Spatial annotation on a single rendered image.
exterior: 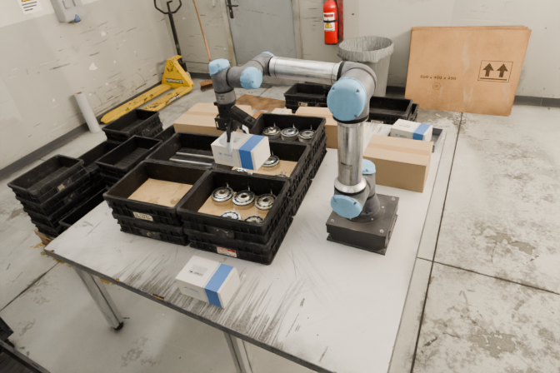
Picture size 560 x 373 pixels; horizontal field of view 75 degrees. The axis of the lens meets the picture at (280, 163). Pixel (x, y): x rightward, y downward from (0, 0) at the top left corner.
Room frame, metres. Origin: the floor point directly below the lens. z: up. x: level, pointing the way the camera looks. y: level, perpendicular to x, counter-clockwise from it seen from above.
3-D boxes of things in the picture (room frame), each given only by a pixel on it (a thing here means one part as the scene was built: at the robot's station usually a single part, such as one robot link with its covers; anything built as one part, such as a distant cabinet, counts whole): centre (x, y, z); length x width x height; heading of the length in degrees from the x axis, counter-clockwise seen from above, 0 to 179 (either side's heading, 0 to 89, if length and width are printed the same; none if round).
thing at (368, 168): (1.18, -0.31, 0.97); 0.13 x 0.12 x 0.14; 149
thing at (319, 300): (1.59, 0.07, 0.35); 1.60 x 1.60 x 0.70; 59
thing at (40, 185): (2.22, 1.62, 0.37); 0.40 x 0.30 x 0.45; 149
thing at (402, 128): (1.82, -0.78, 0.75); 0.20 x 0.12 x 0.09; 48
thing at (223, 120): (1.32, 0.18, 1.25); 0.09 x 0.08 x 0.12; 59
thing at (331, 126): (1.99, -0.27, 0.78); 0.30 x 0.22 x 0.16; 66
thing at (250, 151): (1.30, 0.15, 1.10); 0.20 x 0.12 x 0.09; 59
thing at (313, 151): (1.77, -0.05, 0.87); 0.40 x 0.30 x 0.11; 65
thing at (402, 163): (1.51, -0.59, 0.78); 0.30 x 0.22 x 0.16; 60
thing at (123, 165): (2.36, 1.08, 0.37); 0.40 x 0.30 x 0.45; 149
